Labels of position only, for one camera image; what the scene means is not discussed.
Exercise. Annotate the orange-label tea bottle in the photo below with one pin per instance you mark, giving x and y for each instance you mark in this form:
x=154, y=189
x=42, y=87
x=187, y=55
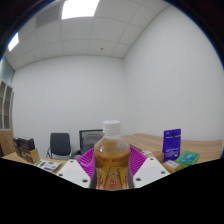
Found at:
x=111, y=155

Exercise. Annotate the ceiling air vent grille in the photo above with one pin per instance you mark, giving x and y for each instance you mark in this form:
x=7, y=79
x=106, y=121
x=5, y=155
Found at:
x=48, y=15

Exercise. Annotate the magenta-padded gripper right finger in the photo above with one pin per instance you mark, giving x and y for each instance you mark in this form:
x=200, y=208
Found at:
x=150, y=170

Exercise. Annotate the small square ceiling light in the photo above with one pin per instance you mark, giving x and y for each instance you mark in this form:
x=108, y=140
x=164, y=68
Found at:
x=13, y=41

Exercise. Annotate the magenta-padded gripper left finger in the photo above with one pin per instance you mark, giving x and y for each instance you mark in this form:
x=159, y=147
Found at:
x=73, y=171

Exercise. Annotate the white paper sheet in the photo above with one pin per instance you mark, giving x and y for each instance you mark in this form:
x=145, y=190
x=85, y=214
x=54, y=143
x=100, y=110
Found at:
x=146, y=152

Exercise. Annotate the dark grey padded chair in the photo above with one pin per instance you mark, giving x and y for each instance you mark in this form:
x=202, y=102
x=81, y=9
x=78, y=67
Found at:
x=60, y=143

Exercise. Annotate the small dark brown box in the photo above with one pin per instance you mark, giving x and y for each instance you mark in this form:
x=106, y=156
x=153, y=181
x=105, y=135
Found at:
x=16, y=146

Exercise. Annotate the white and green pamphlet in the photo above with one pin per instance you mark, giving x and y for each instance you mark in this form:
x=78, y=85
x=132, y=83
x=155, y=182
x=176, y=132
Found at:
x=48, y=165

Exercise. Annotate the large square ceiling light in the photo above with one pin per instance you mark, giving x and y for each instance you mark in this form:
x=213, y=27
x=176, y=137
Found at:
x=80, y=8

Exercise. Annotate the purple standing pouch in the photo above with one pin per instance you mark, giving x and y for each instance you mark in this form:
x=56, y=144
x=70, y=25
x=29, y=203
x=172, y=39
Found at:
x=172, y=145

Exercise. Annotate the tan wooden box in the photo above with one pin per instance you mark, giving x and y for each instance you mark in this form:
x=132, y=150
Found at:
x=156, y=157

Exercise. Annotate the black mesh office chair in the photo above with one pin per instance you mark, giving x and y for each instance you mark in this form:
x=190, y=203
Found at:
x=90, y=139

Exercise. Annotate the green flat packet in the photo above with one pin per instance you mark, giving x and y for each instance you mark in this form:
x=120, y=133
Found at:
x=187, y=158

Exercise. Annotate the small tan labelled box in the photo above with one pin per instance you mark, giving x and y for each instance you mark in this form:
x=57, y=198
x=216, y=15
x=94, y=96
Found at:
x=172, y=165

